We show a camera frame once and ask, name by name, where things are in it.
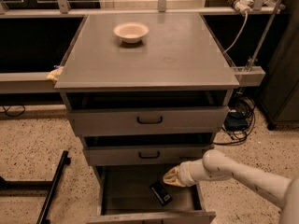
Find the metal diagonal rod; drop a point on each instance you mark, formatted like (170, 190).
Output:
(257, 6)

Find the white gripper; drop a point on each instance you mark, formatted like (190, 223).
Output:
(186, 174)

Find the grey drawer cabinet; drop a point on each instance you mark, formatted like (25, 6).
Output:
(177, 64)

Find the grey drawer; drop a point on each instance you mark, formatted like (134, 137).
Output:
(126, 198)
(139, 155)
(147, 121)

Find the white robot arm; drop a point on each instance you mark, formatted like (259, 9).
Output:
(216, 166)

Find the dark grey cabinet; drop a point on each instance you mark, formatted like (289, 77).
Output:
(279, 97)

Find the yellow tape piece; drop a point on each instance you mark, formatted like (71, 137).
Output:
(55, 74)

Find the black rxbar chocolate bar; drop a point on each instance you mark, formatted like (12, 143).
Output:
(160, 193)

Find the grey aluminium rail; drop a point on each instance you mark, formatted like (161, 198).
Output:
(11, 83)

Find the white power strip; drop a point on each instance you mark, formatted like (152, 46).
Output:
(241, 6)

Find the white bowl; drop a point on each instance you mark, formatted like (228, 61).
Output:
(131, 32)

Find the black floor stand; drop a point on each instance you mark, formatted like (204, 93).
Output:
(30, 188)

